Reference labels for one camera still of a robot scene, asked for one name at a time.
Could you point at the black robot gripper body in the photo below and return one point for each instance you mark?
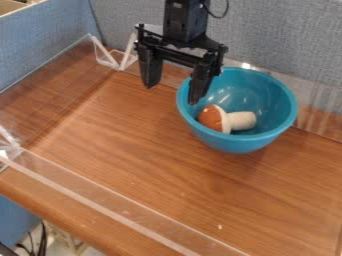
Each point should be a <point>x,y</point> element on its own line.
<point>181,39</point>

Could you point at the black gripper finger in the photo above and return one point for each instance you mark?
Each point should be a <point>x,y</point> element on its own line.
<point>150,65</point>
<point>203,77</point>

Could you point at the plush mushroom toy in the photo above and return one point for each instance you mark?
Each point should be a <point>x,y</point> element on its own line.
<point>217,119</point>

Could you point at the blue plastic bowl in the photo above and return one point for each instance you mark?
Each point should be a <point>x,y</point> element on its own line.
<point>243,90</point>

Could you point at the clear acrylic front barrier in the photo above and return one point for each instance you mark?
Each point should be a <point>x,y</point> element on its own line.
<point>153,224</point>

